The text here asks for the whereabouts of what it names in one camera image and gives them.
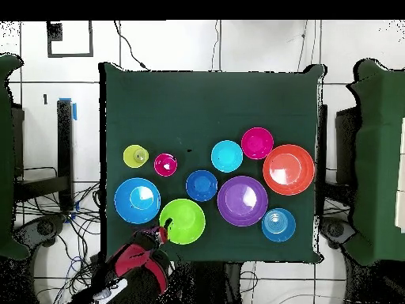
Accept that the green bowl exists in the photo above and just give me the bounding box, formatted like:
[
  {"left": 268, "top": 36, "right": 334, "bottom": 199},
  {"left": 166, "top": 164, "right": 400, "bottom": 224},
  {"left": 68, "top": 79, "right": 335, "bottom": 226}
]
[{"left": 158, "top": 198, "right": 206, "bottom": 245}]

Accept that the small dark blue bowl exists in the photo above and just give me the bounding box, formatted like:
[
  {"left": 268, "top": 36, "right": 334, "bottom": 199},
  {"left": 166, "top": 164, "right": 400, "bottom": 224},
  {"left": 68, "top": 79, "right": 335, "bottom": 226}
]
[{"left": 185, "top": 169, "right": 219, "bottom": 203}]

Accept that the large blue bowl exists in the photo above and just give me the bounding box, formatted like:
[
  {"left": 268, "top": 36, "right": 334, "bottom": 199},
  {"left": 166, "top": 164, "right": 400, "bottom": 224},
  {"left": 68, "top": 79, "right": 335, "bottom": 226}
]
[{"left": 113, "top": 177, "right": 162, "bottom": 226}]

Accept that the pink cup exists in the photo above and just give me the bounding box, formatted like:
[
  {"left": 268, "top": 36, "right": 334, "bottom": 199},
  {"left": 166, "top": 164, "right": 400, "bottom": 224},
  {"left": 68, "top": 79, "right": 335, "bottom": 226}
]
[{"left": 153, "top": 152, "right": 179, "bottom": 177}]

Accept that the purple bowl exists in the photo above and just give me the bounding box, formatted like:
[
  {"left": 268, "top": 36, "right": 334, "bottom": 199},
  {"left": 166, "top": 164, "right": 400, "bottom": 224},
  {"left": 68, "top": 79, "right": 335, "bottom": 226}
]
[{"left": 217, "top": 175, "right": 270, "bottom": 228}]

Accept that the yellow cup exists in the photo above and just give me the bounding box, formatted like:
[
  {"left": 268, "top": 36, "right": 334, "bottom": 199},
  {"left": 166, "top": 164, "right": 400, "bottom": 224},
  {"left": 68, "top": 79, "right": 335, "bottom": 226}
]
[{"left": 122, "top": 144, "right": 150, "bottom": 169}]

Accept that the small cyan bowl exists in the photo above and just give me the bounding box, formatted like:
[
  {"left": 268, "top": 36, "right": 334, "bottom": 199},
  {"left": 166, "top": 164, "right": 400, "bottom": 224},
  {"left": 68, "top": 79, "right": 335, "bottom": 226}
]
[{"left": 210, "top": 139, "right": 244, "bottom": 174}]

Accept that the translucent blue bowl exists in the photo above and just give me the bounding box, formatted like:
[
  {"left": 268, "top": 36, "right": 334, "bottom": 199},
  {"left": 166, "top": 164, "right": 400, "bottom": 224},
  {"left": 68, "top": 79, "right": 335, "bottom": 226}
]
[{"left": 261, "top": 207, "right": 297, "bottom": 244}]

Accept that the grey round floor base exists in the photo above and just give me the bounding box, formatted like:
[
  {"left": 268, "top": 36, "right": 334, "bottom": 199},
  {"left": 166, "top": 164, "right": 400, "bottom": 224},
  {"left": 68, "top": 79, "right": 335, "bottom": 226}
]
[
  {"left": 13, "top": 215, "right": 67, "bottom": 251},
  {"left": 319, "top": 216, "right": 357, "bottom": 249}
]

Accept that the pink bowl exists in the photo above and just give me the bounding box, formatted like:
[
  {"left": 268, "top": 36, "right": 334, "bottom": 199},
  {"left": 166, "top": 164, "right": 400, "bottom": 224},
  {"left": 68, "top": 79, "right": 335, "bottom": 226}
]
[{"left": 240, "top": 127, "right": 275, "bottom": 161}]

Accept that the dark green table cloth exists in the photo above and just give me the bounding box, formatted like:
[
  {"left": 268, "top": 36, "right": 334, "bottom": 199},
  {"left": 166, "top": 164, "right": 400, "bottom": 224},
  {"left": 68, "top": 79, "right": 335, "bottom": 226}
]
[{"left": 99, "top": 62, "right": 327, "bottom": 264}]

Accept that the orange bowl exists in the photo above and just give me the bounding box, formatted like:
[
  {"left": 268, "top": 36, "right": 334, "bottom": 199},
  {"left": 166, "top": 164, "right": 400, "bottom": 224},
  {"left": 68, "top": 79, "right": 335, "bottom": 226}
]
[{"left": 262, "top": 144, "right": 316, "bottom": 196}]

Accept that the blue tape strip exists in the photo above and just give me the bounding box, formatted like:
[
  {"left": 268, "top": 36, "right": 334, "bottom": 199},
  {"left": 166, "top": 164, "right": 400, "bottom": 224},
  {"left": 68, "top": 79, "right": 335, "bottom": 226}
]
[{"left": 58, "top": 97, "right": 78, "bottom": 122}]

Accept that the black equipment box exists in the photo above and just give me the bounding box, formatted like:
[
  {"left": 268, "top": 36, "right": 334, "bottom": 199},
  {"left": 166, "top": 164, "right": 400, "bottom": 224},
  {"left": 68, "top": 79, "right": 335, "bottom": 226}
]
[
  {"left": 335, "top": 106, "right": 361, "bottom": 188},
  {"left": 10, "top": 105, "right": 25, "bottom": 178}
]

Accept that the green-covered side table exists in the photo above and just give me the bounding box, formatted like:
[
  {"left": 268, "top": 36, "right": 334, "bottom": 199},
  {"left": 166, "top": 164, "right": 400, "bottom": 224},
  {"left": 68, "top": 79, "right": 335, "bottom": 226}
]
[
  {"left": 0, "top": 53, "right": 31, "bottom": 260},
  {"left": 343, "top": 58, "right": 405, "bottom": 267}
]

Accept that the white sheet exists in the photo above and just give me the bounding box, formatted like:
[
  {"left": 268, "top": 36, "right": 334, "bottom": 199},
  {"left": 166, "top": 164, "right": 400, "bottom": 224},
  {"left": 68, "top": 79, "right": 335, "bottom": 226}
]
[{"left": 394, "top": 116, "right": 405, "bottom": 234}]

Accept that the tangle of floor cables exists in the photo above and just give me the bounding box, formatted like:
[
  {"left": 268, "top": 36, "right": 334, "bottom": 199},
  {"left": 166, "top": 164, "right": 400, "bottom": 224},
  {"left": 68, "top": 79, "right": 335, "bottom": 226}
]
[{"left": 13, "top": 181, "right": 102, "bottom": 304}]

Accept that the black metal frame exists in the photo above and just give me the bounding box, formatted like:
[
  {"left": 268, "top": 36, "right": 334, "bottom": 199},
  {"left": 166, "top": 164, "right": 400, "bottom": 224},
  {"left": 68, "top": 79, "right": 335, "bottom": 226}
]
[
  {"left": 12, "top": 99, "right": 75, "bottom": 212},
  {"left": 315, "top": 103, "right": 329, "bottom": 218}
]

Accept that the black floor cable with plug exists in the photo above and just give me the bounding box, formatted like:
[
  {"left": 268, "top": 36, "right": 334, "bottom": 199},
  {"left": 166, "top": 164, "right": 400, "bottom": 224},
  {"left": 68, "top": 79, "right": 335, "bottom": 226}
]
[{"left": 112, "top": 20, "right": 150, "bottom": 71}]

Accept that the thin black floor cable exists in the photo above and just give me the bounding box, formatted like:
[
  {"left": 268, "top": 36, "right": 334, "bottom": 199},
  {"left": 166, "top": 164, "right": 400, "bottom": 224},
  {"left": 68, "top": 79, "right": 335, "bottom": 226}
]
[
  {"left": 210, "top": 20, "right": 222, "bottom": 71},
  {"left": 296, "top": 20, "right": 309, "bottom": 73}
]

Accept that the black square floor frame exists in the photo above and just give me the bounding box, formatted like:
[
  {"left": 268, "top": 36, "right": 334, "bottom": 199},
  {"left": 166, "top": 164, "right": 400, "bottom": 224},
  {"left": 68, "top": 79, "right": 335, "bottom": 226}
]
[{"left": 46, "top": 20, "right": 95, "bottom": 59}]

